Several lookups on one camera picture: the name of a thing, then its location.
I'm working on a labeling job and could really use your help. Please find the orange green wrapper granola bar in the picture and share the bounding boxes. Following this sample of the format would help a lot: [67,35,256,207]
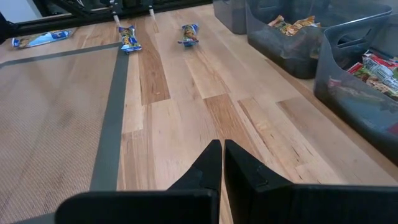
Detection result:
[292,15,322,32]

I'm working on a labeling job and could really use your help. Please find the yellow snack packets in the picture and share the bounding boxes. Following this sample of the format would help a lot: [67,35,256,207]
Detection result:
[267,14,299,37]

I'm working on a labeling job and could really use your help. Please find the black-bordered silicone baking mat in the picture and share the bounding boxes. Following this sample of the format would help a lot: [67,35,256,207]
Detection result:
[0,42,130,224]

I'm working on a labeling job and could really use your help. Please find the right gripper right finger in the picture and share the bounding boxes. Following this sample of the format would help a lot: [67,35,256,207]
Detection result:
[224,139,398,224]

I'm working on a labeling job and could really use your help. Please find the blue wrapper granola bar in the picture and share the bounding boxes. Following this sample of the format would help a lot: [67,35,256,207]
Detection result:
[118,25,142,54]
[177,23,200,47]
[11,29,74,49]

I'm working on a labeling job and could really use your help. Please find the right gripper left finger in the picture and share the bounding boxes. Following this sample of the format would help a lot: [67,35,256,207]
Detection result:
[55,139,223,224]

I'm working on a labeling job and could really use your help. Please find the translucent grey plastic bin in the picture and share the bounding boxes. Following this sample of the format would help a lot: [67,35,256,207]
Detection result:
[213,0,249,35]
[245,0,393,79]
[313,14,398,166]

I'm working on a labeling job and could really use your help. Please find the black metal table frame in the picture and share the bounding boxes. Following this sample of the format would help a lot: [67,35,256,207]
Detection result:
[0,0,215,44]

